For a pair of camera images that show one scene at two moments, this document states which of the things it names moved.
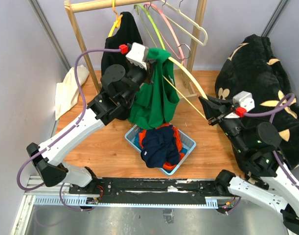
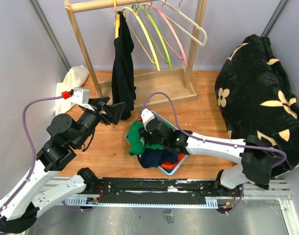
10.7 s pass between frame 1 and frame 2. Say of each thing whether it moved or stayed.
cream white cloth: stayed
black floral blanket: stayed
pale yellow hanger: moved
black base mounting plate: stayed
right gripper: moved
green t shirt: moved
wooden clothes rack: stayed
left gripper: moved
